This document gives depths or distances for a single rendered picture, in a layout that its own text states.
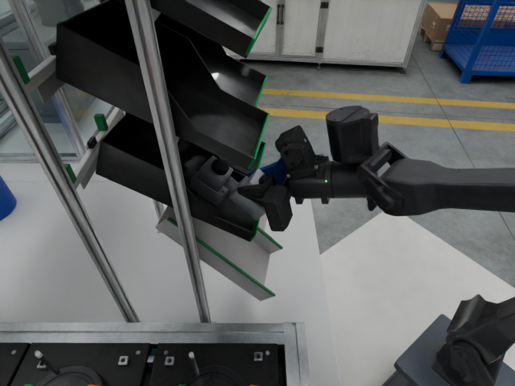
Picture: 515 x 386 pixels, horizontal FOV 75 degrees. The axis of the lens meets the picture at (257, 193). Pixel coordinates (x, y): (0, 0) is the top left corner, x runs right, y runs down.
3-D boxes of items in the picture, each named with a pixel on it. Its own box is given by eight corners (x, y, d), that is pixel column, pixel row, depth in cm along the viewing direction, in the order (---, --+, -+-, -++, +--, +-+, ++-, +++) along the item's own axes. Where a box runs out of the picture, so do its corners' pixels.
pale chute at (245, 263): (269, 253, 82) (283, 246, 80) (260, 302, 73) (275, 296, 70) (178, 181, 71) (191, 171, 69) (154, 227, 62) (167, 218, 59)
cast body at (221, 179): (227, 193, 64) (241, 168, 59) (217, 207, 61) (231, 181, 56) (191, 168, 64) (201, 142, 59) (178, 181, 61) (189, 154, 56)
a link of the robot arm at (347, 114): (424, 186, 47) (424, 103, 41) (399, 218, 42) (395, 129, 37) (351, 174, 55) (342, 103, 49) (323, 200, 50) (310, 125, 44)
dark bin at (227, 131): (264, 124, 58) (283, 89, 53) (248, 171, 48) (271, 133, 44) (106, 44, 53) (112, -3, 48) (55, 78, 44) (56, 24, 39)
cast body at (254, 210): (264, 206, 62) (287, 185, 57) (256, 221, 59) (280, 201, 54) (228, 177, 61) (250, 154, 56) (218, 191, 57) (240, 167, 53)
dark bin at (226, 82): (263, 86, 69) (279, 53, 64) (250, 118, 60) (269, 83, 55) (132, 17, 64) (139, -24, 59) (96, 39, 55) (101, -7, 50)
